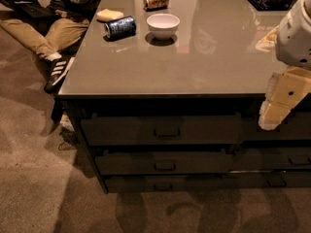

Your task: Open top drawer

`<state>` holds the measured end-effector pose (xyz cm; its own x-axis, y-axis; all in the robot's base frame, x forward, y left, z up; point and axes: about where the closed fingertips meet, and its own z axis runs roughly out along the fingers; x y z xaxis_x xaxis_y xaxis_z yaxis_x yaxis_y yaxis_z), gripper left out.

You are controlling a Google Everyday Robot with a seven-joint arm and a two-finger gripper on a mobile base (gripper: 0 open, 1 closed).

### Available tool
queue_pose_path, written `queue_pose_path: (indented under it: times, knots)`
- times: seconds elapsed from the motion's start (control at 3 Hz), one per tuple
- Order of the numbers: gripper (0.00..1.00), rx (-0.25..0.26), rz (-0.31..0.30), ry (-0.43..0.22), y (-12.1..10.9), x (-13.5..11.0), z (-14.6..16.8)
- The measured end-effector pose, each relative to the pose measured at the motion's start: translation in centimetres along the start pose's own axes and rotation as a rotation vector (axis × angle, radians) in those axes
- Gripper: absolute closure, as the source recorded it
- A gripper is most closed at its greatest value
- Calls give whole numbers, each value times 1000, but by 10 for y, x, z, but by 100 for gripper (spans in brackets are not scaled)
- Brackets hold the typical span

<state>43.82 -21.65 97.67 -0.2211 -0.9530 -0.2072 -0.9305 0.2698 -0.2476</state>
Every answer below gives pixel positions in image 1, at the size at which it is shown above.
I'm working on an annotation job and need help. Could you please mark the seated person khaki pants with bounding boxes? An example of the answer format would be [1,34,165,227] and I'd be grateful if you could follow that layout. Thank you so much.
[0,0,100,61]

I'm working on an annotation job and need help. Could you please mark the dark grey drawer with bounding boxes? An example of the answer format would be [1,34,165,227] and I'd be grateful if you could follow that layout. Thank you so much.
[81,116,242,146]
[105,175,230,193]
[94,151,232,176]

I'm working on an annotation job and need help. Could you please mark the blue soda can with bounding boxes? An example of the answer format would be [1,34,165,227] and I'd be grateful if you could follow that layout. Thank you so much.
[105,16,136,39]

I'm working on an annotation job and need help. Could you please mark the yellow sponge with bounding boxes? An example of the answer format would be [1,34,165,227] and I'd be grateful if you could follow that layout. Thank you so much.
[96,9,123,22]

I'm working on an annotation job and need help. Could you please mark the dark grey middle drawer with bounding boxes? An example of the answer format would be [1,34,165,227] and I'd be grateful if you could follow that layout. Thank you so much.
[94,151,232,176]

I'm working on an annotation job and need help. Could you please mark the dark grey drawer cabinet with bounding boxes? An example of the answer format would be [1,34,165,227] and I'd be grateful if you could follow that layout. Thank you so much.
[59,0,310,192]

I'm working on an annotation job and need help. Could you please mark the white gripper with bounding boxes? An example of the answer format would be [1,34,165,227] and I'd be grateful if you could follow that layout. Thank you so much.
[258,66,311,131]

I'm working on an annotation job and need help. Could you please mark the white ceramic bowl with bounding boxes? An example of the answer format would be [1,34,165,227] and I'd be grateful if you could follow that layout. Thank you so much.
[147,14,180,40]

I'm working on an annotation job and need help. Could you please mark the tan soda can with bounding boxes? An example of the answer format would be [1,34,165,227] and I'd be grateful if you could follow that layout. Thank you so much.
[143,0,169,10]

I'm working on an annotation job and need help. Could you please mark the dark right bottom drawer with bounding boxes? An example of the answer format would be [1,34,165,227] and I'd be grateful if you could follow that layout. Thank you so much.
[223,171,311,188]

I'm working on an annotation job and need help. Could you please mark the dark grey bottom drawer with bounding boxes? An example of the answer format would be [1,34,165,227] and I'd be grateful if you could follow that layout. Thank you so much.
[105,175,230,193]

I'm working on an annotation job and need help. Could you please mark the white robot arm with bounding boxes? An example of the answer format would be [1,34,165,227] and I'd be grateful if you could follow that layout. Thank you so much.
[257,0,311,130]

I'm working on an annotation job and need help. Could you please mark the black white striped sneaker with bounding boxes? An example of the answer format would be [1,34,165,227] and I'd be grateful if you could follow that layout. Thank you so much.
[44,55,74,93]

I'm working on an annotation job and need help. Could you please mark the black laptop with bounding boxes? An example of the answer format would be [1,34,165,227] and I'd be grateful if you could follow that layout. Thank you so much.
[0,0,56,18]

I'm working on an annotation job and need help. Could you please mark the dark grey top drawer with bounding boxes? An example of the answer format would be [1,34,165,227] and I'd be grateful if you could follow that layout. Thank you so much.
[81,116,242,146]

